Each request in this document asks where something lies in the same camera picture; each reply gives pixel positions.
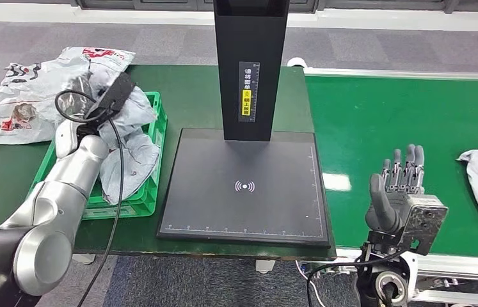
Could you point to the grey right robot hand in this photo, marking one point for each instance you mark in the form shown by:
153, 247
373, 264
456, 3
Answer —
385, 212

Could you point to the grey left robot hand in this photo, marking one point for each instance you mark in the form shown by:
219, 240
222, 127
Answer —
75, 99

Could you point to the grey parcel bag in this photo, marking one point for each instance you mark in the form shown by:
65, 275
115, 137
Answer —
137, 112

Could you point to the grey parcel red stripe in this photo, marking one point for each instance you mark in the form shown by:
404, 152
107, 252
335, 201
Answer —
137, 165

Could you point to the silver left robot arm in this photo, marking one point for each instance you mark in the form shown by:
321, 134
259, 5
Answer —
52, 203

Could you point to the white parcel black print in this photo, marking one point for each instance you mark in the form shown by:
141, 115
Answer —
31, 80

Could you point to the white parcel red logo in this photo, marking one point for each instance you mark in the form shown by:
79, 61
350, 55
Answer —
107, 57

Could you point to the white parcel red text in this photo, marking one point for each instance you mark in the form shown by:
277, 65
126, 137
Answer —
18, 125

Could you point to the green conveyor belt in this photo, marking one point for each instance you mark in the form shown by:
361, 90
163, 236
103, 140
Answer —
391, 118

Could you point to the green circuit board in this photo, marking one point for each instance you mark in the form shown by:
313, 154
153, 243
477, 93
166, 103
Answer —
327, 268

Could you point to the dark green topped table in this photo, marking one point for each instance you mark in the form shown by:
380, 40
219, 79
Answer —
179, 93

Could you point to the green plastic crate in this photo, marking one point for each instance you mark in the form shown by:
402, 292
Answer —
141, 207

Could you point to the white table foot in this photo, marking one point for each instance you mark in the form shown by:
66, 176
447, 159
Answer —
84, 258
265, 266

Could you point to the ruler label yellow sticker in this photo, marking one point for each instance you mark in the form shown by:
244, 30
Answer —
249, 84

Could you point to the black scanner column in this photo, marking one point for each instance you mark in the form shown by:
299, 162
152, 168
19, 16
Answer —
251, 38

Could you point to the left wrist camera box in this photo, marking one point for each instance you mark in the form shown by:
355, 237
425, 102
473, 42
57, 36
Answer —
115, 93

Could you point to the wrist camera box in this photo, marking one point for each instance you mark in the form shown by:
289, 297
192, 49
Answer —
115, 93
427, 220

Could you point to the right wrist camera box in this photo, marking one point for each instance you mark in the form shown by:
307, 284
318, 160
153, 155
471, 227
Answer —
427, 220

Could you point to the black scanner base plate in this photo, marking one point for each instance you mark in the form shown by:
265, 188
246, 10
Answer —
264, 212

